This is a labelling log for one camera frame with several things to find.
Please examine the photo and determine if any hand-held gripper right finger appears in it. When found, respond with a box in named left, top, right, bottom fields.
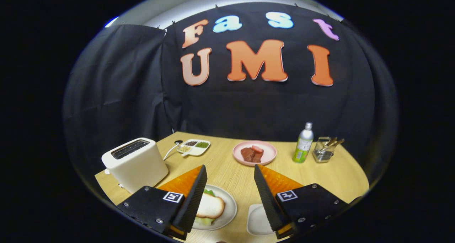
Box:
left=254, top=164, right=350, bottom=240

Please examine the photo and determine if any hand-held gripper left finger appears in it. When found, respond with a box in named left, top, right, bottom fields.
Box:
left=117, top=164, right=208, bottom=241

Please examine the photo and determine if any toasted bread slice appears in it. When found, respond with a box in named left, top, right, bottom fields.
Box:
left=196, top=193, right=225, bottom=219

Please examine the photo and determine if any green lettuce leaf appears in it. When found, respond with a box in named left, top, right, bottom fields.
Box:
left=194, top=189, right=216, bottom=226

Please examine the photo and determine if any squarish white plate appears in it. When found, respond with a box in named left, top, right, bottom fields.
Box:
left=247, top=204, right=276, bottom=236

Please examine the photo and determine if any round white plate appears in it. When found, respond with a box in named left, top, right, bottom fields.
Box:
left=192, top=184, right=237, bottom=231

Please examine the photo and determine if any pink plate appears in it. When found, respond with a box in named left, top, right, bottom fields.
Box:
left=233, top=140, right=277, bottom=166

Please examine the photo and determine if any brown meat piece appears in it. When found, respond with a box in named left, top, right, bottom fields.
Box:
left=241, top=147, right=264, bottom=163

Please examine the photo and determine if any white divided dish of beans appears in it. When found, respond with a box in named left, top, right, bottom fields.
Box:
left=177, top=139, right=211, bottom=157

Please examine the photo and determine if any silver bottle with green label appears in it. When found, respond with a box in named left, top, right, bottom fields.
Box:
left=292, top=122, right=314, bottom=164

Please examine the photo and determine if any white toaster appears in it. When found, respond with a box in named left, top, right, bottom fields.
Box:
left=101, top=137, right=169, bottom=194

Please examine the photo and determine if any black backdrop cloth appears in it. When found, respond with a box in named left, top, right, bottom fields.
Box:
left=62, top=2, right=398, bottom=201

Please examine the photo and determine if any white toaster cable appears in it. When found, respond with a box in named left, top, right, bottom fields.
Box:
left=163, top=141, right=183, bottom=161

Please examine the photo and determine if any wire utensil holder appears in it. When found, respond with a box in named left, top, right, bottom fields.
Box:
left=312, top=136, right=336, bottom=163

